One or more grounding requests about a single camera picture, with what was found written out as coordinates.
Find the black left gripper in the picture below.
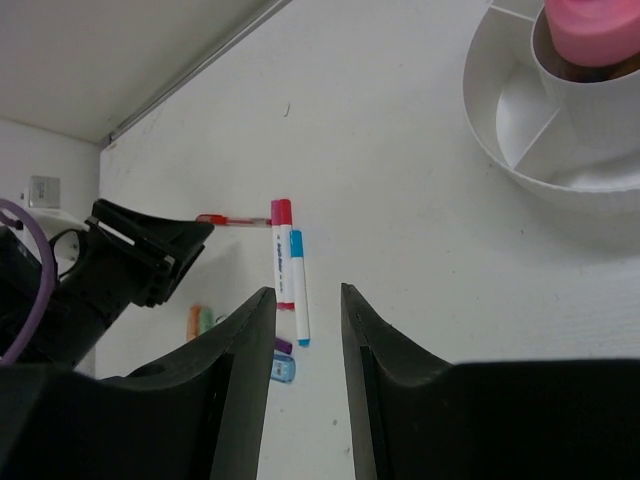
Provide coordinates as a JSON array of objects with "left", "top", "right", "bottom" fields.
[{"left": 54, "top": 199, "right": 214, "bottom": 320}]

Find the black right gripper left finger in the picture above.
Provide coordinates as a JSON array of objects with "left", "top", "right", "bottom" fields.
[{"left": 102, "top": 287, "right": 276, "bottom": 479}]

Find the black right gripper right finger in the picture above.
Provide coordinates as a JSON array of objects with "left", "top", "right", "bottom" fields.
[{"left": 341, "top": 283, "right": 451, "bottom": 479}]

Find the pink highlighter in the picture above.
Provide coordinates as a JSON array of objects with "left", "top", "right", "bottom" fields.
[{"left": 544, "top": 0, "right": 639, "bottom": 67}]

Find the pink cap white marker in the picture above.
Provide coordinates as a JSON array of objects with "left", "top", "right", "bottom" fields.
[{"left": 271, "top": 199, "right": 283, "bottom": 303}]

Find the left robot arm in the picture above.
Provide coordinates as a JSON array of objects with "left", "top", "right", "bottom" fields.
[{"left": 1, "top": 199, "right": 214, "bottom": 367}]

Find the orange highlighter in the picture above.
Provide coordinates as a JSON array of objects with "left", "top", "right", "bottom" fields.
[{"left": 186, "top": 305, "right": 201, "bottom": 342}]

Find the light blue highlighter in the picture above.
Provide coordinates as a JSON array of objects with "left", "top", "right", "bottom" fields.
[{"left": 271, "top": 352, "right": 296, "bottom": 384}]

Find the green highlighter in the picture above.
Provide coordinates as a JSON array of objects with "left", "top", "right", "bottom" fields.
[{"left": 198, "top": 307, "right": 215, "bottom": 334}]

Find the blue cap white marker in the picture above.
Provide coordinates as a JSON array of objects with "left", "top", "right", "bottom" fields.
[{"left": 290, "top": 229, "right": 311, "bottom": 347}]

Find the white round divided container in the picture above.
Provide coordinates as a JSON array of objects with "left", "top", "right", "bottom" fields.
[{"left": 463, "top": 1, "right": 639, "bottom": 214}]

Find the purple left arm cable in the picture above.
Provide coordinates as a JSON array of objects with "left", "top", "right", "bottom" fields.
[{"left": 0, "top": 198, "right": 56, "bottom": 364}]

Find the aluminium table rail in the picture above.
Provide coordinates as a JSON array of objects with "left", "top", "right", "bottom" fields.
[{"left": 100, "top": 0, "right": 290, "bottom": 147}]

